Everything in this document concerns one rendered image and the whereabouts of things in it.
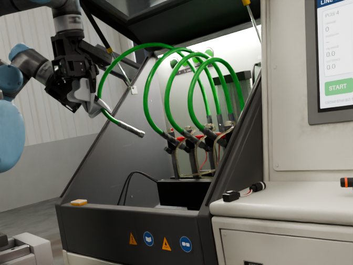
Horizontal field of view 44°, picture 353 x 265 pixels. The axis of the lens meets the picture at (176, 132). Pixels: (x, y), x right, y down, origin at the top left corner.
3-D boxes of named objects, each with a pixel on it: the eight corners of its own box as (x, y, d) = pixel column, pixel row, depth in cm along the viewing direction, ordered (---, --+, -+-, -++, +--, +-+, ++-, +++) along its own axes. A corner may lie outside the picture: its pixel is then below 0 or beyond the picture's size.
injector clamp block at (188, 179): (163, 226, 142) (155, 181, 141) (184, 217, 149) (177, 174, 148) (249, 236, 118) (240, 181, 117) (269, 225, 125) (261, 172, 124)
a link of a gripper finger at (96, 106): (101, 124, 138) (78, 108, 139) (113, 109, 139) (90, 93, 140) (100, 121, 135) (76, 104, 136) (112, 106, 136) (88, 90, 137)
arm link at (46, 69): (52, 65, 144) (48, 56, 136) (63, 73, 144) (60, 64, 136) (38, 82, 143) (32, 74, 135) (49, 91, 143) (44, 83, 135)
